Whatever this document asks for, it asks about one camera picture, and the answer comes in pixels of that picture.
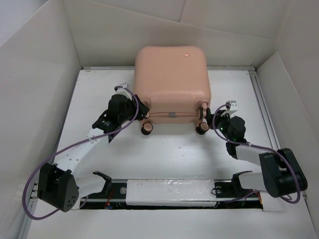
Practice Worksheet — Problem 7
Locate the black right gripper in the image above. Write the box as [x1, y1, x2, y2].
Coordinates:
[204, 109, 233, 141]

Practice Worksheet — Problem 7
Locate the pink hard-shell suitcase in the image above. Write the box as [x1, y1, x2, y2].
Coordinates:
[134, 46, 211, 135]

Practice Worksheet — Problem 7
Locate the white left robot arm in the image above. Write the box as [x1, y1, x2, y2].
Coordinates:
[37, 94, 150, 212]

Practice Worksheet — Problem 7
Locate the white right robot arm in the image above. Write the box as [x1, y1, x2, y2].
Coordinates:
[205, 104, 308, 204]

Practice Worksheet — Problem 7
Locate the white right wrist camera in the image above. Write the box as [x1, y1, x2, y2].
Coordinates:
[222, 101, 238, 117]

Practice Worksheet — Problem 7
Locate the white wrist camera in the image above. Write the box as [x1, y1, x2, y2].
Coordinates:
[222, 101, 238, 117]
[115, 83, 133, 100]

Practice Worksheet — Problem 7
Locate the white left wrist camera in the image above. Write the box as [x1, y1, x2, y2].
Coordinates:
[115, 83, 133, 100]

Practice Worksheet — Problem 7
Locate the black base rail with white cover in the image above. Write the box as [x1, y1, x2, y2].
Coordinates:
[80, 179, 263, 210]

